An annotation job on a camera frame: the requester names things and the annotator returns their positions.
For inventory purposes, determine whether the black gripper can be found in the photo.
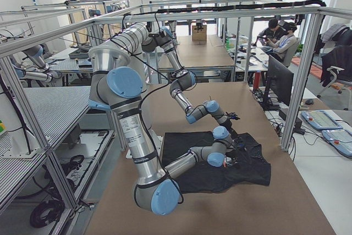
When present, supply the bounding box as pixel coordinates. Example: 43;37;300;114
225;138;248;169
218;112;240;133

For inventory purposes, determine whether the black t-shirt with print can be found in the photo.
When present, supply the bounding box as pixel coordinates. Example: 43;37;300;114
162;132;271;194

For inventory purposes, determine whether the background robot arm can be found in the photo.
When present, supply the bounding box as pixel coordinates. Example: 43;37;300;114
9;44;63;83

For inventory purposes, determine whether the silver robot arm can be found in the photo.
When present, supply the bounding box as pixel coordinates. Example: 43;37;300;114
141;29;239;135
89;23;239;215

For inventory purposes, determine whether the red thermos bottle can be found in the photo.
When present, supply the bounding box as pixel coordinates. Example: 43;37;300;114
253;71;261;90

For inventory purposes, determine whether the black Huawei monitor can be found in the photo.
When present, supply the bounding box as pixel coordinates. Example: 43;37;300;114
261;56;294;111

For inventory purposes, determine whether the blue grey teach pendant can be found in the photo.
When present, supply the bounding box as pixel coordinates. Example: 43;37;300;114
301;110;343;131

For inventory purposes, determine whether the cardboard box on far table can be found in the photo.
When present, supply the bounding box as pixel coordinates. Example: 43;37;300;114
191;24;207;41

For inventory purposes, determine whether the person with VR headset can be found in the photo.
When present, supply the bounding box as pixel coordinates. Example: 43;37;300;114
266;23;297;67

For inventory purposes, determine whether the person in dark jacket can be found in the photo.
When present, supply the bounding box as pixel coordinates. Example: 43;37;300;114
252;18;285;46

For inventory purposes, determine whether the office chair with dark coat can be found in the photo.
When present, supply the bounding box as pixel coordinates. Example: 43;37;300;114
316;23;351;97

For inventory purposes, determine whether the aluminium overhead frame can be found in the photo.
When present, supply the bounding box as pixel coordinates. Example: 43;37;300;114
1;0;351;209

